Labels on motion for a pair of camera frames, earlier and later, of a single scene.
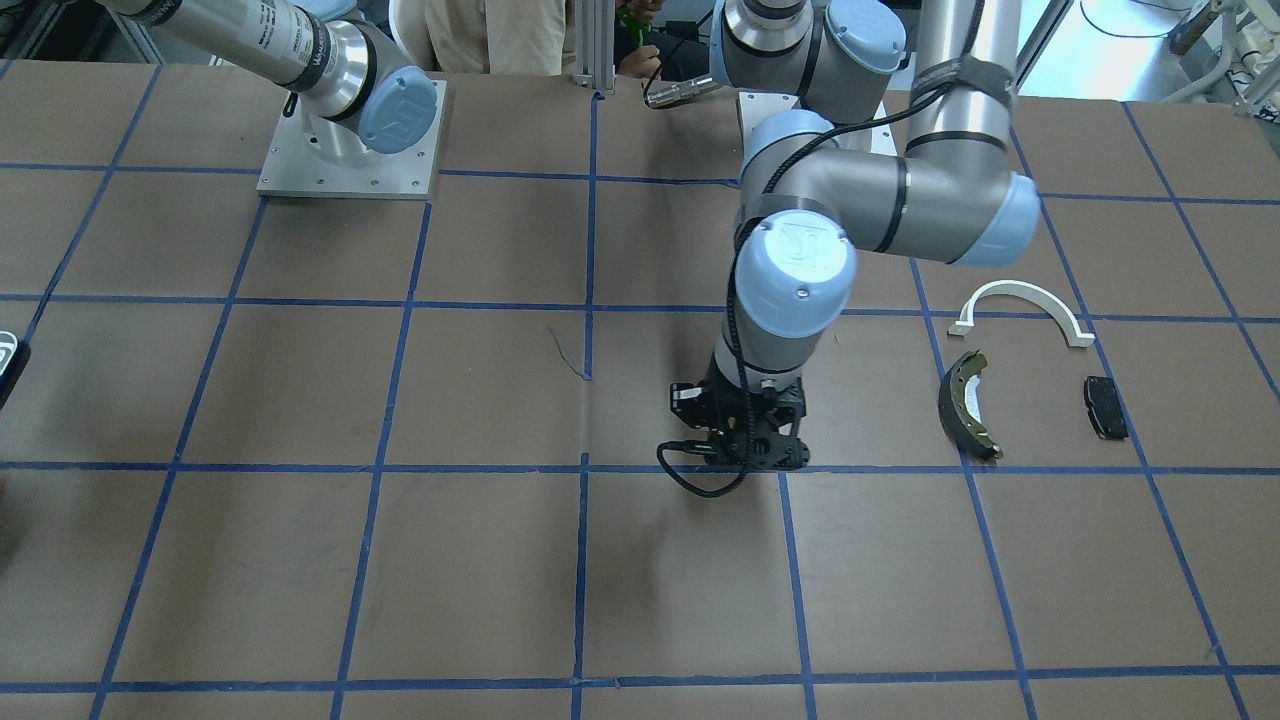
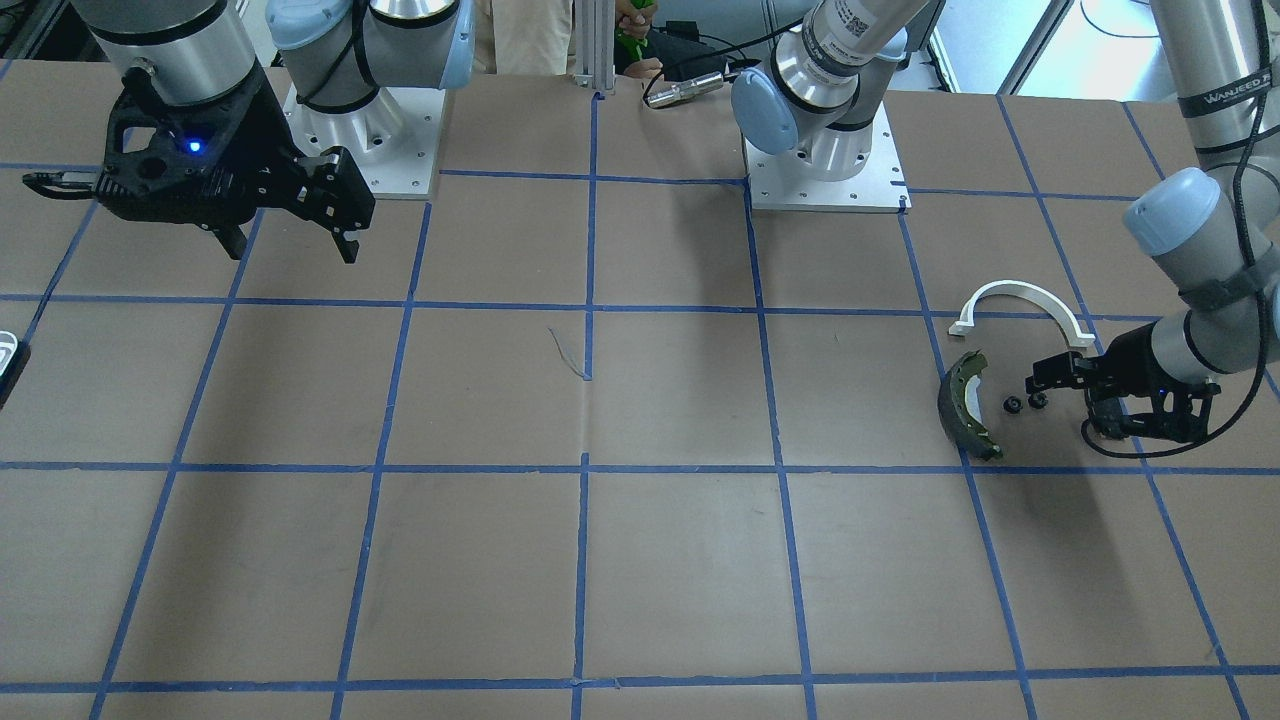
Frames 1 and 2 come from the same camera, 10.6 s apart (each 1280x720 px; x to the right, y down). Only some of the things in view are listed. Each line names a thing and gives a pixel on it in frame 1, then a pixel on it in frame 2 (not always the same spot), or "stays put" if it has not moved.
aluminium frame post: [595, 45] stays put
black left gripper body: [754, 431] -> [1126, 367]
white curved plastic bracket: [1069, 319] stays put
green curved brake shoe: [955, 413] stays put
